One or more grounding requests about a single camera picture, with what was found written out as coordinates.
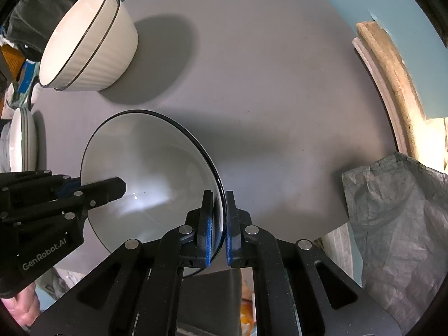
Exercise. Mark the dark grey fleece blanket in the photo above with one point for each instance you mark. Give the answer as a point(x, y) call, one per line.
point(32, 22)

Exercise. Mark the wooden skirting board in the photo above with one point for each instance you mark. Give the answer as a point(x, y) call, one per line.
point(422, 138)

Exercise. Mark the grey plastic bag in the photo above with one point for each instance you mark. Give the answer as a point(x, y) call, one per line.
point(398, 212)

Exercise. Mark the person's left hand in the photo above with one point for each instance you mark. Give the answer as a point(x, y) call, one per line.
point(25, 306)

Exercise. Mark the white plate black rim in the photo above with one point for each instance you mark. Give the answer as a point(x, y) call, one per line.
point(4, 146)
point(23, 145)

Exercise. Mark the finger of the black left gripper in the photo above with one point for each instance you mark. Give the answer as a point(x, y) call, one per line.
point(101, 193)
point(70, 186)

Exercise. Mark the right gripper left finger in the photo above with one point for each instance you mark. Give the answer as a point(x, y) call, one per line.
point(135, 290)

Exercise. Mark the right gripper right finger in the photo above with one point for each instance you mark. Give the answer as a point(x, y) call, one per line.
point(298, 289)

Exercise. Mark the white ribbed bowl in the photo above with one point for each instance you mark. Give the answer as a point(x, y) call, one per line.
point(111, 58)
point(74, 40)
point(166, 171)

